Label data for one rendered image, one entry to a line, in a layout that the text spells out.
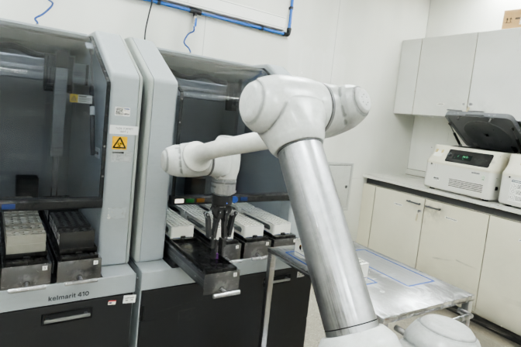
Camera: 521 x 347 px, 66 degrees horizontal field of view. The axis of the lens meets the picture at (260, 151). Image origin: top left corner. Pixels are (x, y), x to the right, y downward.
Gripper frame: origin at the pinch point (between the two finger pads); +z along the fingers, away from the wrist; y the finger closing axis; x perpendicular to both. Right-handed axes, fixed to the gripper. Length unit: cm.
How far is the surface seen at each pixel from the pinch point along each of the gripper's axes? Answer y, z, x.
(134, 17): -1, -101, -131
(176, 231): 7.4, -0.3, -21.7
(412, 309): -34, 2, 59
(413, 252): -224, 50, -68
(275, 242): -35.3, 5.1, -11.2
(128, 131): 30, -39, -20
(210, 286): 8.8, 7.7, 13.5
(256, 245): -25.1, 5.5, -11.2
